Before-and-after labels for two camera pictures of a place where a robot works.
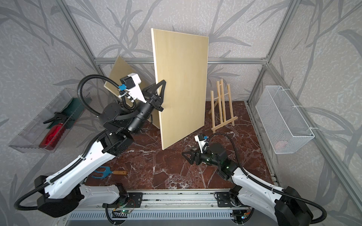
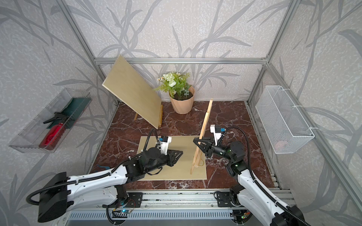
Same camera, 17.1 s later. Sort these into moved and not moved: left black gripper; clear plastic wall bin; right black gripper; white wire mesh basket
Moved: left black gripper; right black gripper
Not moved: clear plastic wall bin; white wire mesh basket
